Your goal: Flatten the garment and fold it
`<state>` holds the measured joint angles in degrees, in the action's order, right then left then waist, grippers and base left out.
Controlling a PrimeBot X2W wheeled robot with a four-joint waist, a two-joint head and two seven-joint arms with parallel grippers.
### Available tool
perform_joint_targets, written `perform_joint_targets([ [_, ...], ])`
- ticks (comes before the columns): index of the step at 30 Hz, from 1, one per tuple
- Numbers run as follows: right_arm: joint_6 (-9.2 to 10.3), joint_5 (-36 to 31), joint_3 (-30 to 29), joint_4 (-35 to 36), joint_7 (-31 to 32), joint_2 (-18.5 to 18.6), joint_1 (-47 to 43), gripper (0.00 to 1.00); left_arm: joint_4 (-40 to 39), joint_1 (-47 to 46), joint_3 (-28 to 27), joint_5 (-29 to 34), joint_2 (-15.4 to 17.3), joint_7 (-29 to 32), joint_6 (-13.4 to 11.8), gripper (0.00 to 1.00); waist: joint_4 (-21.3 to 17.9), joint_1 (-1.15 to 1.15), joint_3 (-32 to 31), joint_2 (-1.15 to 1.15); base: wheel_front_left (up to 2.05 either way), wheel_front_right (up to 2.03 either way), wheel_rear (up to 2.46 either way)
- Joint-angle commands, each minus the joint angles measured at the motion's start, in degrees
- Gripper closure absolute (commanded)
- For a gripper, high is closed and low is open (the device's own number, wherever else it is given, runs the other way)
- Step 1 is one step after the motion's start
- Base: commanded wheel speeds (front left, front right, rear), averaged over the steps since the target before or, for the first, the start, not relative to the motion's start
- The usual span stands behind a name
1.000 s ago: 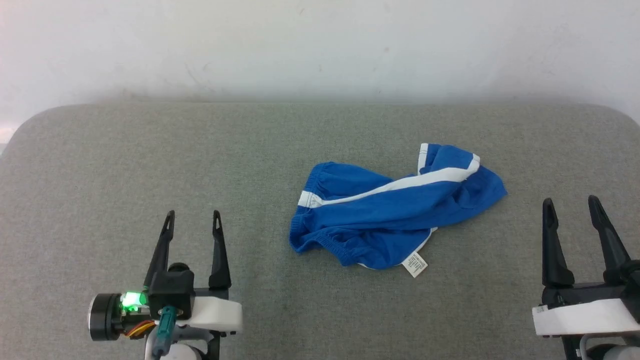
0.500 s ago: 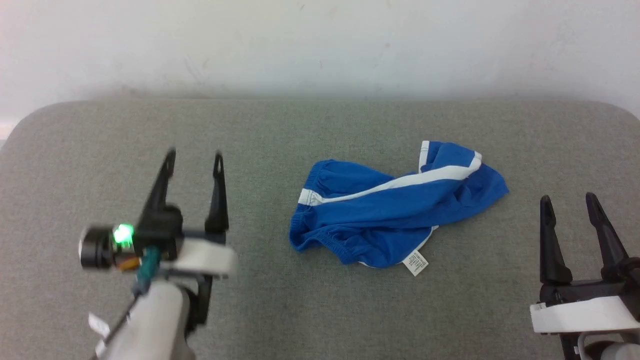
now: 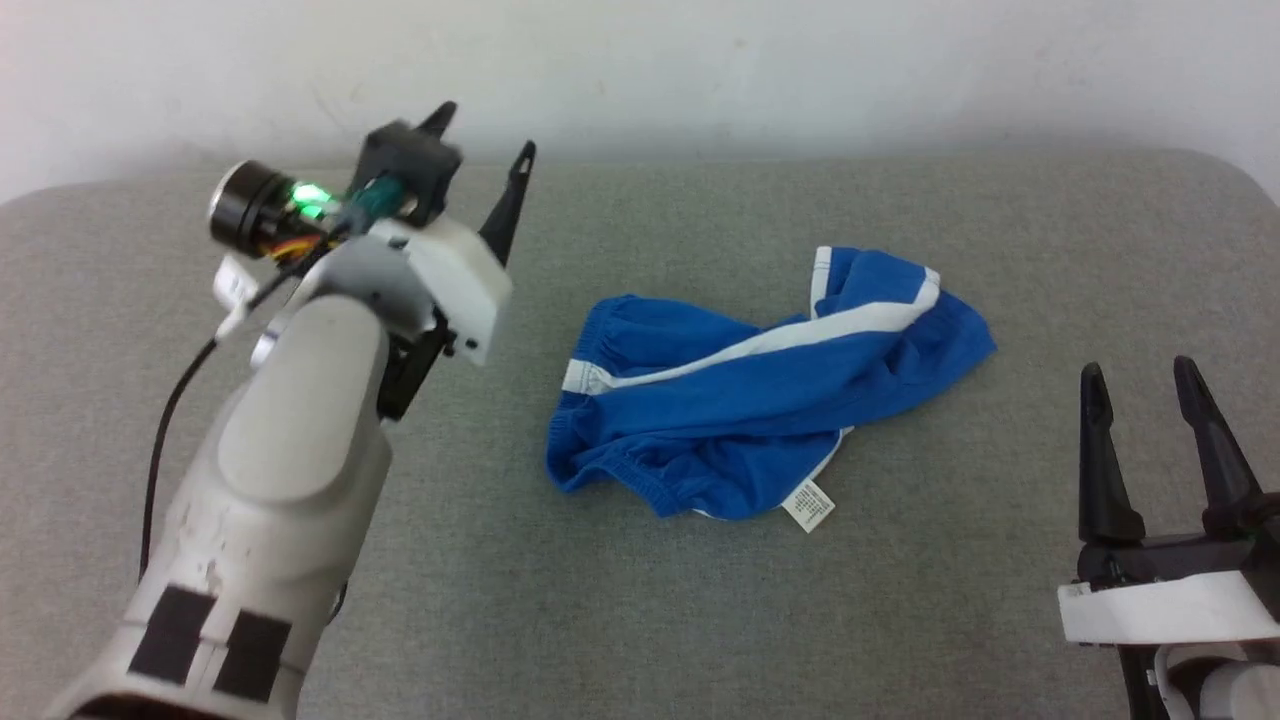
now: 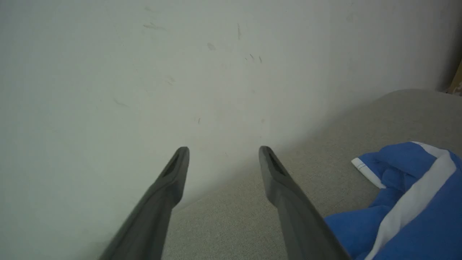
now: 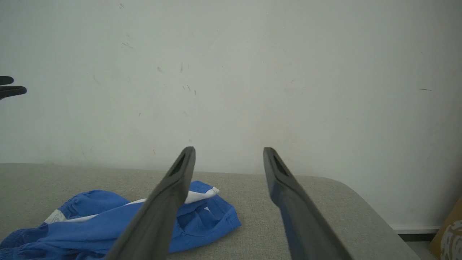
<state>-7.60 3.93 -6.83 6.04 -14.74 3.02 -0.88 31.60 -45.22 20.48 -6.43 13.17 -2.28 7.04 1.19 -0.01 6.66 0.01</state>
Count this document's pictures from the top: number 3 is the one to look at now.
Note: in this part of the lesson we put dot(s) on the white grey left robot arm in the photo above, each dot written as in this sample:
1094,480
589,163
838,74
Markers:
290,450

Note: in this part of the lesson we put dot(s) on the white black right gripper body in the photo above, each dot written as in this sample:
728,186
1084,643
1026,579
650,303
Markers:
1170,600

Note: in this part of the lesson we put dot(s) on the blue white-striped shorts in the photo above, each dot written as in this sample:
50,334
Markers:
740,400

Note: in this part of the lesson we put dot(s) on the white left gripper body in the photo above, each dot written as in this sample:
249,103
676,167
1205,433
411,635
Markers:
460,285

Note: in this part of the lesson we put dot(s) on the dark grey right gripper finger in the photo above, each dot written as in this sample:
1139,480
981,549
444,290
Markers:
1102,460
1215,450

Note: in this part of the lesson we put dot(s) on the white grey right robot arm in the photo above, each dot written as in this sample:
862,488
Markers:
1220,690

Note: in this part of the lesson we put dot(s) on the grey fabric sofa cushion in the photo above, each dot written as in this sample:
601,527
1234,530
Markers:
900,620

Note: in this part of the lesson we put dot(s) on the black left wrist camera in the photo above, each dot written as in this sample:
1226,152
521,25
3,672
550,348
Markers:
405,165

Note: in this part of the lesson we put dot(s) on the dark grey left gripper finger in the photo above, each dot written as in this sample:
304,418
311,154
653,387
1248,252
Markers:
508,205
440,118

